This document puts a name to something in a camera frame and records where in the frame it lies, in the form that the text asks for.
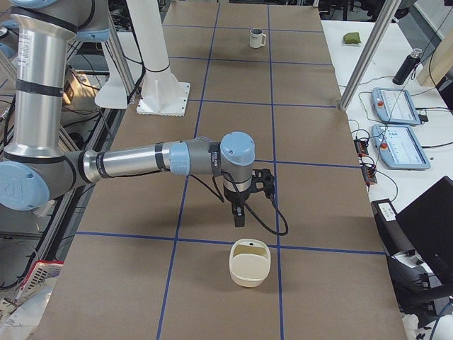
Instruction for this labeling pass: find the black orange power strip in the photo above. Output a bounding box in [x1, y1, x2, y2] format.
[353, 138, 377, 188]

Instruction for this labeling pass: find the cream plastic basket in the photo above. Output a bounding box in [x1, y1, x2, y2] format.
[229, 239, 271, 288]

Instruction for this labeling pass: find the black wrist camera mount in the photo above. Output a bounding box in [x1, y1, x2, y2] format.
[249, 169, 275, 199]

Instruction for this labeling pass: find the aluminium frame post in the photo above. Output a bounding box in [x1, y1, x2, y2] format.
[338, 0, 401, 111]

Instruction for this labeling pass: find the black water bottle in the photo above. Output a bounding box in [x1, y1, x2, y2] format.
[392, 48, 423, 85]

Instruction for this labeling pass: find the blue teach pendant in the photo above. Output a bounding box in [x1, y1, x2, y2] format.
[372, 124, 430, 170]
[372, 87, 421, 126]

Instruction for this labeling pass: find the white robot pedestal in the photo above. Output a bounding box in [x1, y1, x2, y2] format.
[127, 0, 190, 116]

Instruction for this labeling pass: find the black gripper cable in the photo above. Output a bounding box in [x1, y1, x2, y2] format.
[189, 169, 289, 236]

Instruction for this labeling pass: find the black office chair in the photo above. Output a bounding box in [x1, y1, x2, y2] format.
[396, 176, 452, 311]

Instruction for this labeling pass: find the white mug with handle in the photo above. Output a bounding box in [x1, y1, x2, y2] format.
[249, 28, 267, 49]

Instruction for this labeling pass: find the far blue teach pendant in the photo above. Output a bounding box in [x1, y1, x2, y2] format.
[372, 87, 421, 126]

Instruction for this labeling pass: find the near blue teach pendant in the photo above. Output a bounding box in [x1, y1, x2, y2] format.
[372, 124, 430, 170]

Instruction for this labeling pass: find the green cloth pouch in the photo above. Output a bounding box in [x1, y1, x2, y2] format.
[343, 32, 362, 45]

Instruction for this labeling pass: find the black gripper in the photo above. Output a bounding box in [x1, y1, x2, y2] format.
[223, 183, 249, 227]

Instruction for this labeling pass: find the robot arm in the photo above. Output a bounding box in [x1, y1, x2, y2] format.
[1, 1, 258, 227]

